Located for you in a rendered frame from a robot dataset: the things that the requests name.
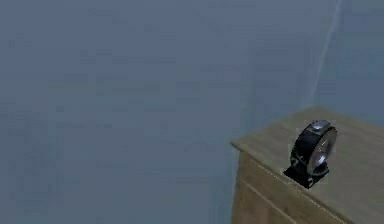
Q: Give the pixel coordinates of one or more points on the black round alarm clock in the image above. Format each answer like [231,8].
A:
[305,151]

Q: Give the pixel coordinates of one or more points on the light wooden chest of drawers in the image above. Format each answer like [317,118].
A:
[353,176]

